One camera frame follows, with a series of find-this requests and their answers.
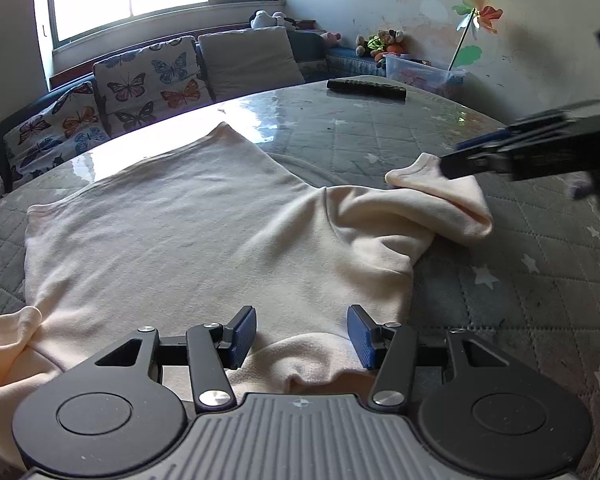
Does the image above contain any grey quilted star tablecloth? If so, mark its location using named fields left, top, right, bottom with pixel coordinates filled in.
left=0, top=75, right=600, bottom=480

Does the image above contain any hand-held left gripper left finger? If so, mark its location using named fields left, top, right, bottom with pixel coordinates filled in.
left=94, top=305, right=257, bottom=411

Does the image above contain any butterfly print cushion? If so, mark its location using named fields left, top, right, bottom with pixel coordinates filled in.
left=2, top=80, right=112, bottom=192
left=92, top=36, right=216, bottom=137

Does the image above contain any white plush toy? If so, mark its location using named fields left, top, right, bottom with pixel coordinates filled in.
left=250, top=10, right=301, bottom=31

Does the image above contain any green plush toy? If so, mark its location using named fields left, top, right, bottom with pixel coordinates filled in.
left=367, top=32, right=393, bottom=57

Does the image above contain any dark blue sofa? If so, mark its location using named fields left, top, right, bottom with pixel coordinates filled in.
left=0, top=29, right=396, bottom=183

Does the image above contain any plain grey cushion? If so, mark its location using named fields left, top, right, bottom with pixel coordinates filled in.
left=197, top=26, right=307, bottom=104

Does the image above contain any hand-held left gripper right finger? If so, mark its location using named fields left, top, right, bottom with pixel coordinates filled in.
left=346, top=305, right=511, bottom=409

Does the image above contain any black remote control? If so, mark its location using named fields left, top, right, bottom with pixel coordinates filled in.
left=326, top=78, right=407, bottom=102

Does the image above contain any cream sweatshirt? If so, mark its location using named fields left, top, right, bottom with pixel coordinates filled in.
left=0, top=121, right=495, bottom=471

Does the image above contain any colourful pinwheel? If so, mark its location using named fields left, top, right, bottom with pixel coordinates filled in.
left=447, top=0, right=504, bottom=72

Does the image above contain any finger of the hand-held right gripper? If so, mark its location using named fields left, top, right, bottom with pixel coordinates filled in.
left=438, top=146, right=521, bottom=181
left=454, top=99, right=600, bottom=153

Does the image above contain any clear plastic storage box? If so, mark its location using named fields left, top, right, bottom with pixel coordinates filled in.
left=384, top=54, right=469, bottom=99

